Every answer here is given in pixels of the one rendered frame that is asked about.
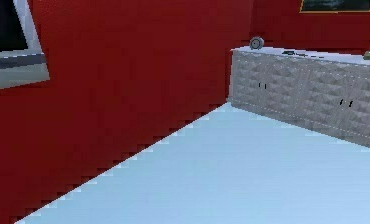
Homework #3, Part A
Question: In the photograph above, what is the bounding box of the grey round alarm clock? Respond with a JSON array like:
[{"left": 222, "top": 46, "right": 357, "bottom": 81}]
[{"left": 249, "top": 36, "right": 265, "bottom": 51}]

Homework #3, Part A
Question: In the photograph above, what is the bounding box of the grey patterned sideboard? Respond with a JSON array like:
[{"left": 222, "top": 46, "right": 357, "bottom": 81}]
[{"left": 227, "top": 46, "right": 370, "bottom": 150}]

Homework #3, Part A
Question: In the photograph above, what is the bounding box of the flat dark object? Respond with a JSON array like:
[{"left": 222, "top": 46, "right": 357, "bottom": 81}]
[{"left": 281, "top": 50, "right": 326, "bottom": 59}]

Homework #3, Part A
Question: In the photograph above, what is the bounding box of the white framed window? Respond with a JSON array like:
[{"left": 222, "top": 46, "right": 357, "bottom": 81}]
[{"left": 0, "top": 0, "right": 51, "bottom": 92}]

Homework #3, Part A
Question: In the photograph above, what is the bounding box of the gold framed dark picture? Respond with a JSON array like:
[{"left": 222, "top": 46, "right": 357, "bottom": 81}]
[{"left": 299, "top": 0, "right": 370, "bottom": 14}]

